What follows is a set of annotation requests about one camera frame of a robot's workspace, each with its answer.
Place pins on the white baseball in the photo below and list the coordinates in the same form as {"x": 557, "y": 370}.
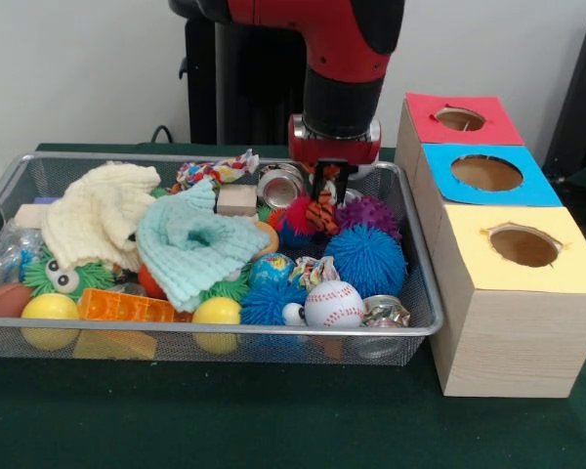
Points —
{"x": 334, "y": 303}

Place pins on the blue spiky ball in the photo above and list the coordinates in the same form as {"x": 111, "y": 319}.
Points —
{"x": 366, "y": 259}

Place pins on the shallow metal mesh bin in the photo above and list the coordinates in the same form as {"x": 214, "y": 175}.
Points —
{"x": 420, "y": 293}

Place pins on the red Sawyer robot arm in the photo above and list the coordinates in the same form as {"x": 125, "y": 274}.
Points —
{"x": 347, "y": 39}

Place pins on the wooden box with three holes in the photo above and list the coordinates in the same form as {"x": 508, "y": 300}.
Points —
{"x": 517, "y": 342}

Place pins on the purple spiky toy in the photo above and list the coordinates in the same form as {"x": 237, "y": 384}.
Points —
{"x": 371, "y": 212}

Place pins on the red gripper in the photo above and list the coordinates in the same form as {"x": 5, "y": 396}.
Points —
{"x": 337, "y": 150}

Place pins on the mint green cloth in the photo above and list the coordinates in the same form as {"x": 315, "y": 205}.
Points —
{"x": 200, "y": 244}

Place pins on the orange striped tiger plush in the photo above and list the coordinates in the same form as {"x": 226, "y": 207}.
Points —
{"x": 320, "y": 215}

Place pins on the orange plastic toy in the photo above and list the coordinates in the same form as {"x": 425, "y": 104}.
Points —
{"x": 127, "y": 308}

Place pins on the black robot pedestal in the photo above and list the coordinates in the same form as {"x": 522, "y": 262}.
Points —
{"x": 254, "y": 98}

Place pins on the green fuzzy ball with eyes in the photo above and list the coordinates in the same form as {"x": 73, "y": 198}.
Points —
{"x": 58, "y": 278}

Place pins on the cream cloth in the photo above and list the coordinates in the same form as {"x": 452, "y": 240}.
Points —
{"x": 97, "y": 210}

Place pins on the yellow smiley ball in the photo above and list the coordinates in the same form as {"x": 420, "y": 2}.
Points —
{"x": 217, "y": 310}

